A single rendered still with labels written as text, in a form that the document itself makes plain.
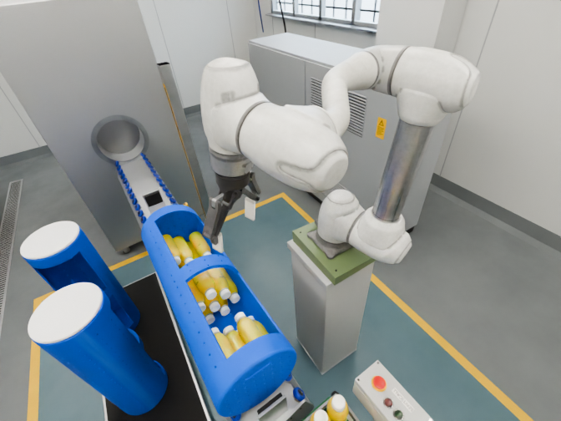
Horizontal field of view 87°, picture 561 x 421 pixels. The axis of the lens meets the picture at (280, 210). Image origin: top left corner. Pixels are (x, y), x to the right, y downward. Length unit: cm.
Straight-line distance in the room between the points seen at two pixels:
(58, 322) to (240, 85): 127
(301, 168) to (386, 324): 209
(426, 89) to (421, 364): 185
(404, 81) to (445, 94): 11
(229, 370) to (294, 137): 70
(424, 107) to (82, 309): 145
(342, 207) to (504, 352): 174
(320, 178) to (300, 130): 7
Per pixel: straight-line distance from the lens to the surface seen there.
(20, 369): 301
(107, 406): 232
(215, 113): 52
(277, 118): 46
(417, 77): 89
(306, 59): 278
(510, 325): 277
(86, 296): 156
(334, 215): 122
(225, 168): 59
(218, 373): 97
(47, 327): 156
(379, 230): 113
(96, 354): 161
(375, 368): 107
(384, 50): 95
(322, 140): 43
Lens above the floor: 208
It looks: 40 degrees down
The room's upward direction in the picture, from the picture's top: 5 degrees counter-clockwise
